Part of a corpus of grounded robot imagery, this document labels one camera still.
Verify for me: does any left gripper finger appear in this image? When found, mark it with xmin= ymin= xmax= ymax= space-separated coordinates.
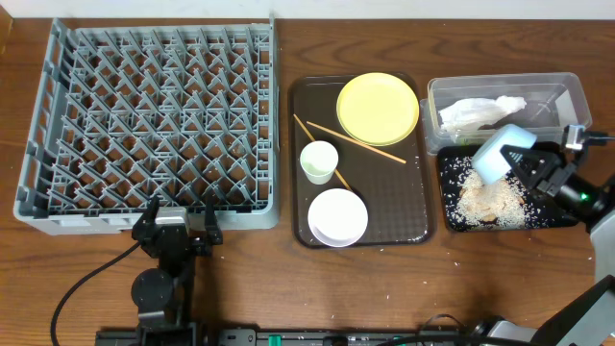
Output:
xmin=141 ymin=196 xmax=160 ymax=226
xmin=204 ymin=197 xmax=222 ymax=240

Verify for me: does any light blue bowl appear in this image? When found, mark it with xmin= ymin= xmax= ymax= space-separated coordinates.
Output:
xmin=471 ymin=124 xmax=537 ymax=185

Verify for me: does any rice food waste pile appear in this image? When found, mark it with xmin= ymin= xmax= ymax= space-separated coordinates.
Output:
xmin=440 ymin=157 xmax=543 ymax=232

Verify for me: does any white napkin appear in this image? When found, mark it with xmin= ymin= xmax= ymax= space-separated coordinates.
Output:
xmin=438 ymin=95 xmax=527 ymax=133

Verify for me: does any white pink bowl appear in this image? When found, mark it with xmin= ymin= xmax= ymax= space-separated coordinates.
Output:
xmin=307 ymin=188 xmax=369 ymax=248

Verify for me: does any white paper cup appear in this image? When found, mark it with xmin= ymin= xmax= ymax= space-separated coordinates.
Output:
xmin=300 ymin=140 xmax=339 ymax=185

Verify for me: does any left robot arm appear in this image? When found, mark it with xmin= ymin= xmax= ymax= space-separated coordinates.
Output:
xmin=131 ymin=196 xmax=223 ymax=346

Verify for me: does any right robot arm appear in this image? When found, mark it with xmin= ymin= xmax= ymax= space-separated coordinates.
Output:
xmin=473 ymin=144 xmax=614 ymax=346

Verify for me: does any black waste tray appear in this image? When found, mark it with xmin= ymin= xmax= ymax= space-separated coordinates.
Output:
xmin=436 ymin=145 xmax=578 ymax=233

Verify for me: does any clear plastic bin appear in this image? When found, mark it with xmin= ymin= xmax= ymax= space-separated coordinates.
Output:
xmin=420 ymin=72 xmax=592 ymax=156

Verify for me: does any grey dish rack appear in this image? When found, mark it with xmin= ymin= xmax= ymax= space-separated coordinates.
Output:
xmin=13 ymin=20 xmax=280 ymax=235

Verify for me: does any short wooden chopstick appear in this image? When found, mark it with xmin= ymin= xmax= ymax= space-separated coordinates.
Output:
xmin=293 ymin=113 xmax=353 ymax=191

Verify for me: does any dark brown serving tray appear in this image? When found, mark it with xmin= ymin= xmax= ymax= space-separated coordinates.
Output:
xmin=288 ymin=75 xmax=435 ymax=249

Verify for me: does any long wooden chopstick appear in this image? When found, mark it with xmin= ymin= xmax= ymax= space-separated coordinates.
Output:
xmin=307 ymin=121 xmax=406 ymax=164

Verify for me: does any yellow plate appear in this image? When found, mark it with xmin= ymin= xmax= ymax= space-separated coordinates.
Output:
xmin=336 ymin=72 xmax=419 ymax=146

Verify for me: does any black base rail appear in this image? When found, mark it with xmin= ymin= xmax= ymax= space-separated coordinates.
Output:
xmin=94 ymin=329 xmax=460 ymax=346

